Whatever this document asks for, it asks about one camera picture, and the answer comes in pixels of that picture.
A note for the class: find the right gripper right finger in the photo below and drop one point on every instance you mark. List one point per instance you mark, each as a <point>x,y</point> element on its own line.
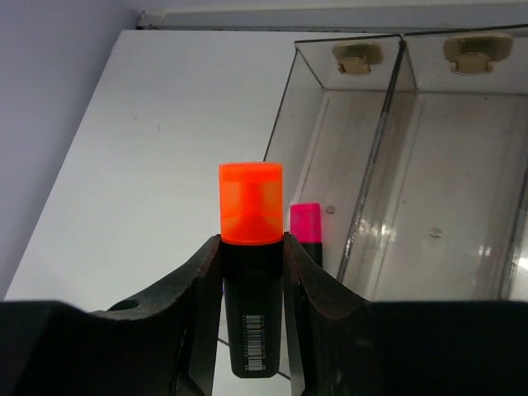
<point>328,329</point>

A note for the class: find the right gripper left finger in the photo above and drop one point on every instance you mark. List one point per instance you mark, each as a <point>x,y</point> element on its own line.
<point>163,339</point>

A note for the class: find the orange highlighter marker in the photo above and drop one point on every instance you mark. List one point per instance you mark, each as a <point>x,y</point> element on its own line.
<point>252,233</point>

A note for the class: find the pink highlighter marker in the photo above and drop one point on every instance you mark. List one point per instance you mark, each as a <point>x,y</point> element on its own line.
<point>306,226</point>

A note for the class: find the clear four-compartment organizer tray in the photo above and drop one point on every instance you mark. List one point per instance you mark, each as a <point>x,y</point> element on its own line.
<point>415,148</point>

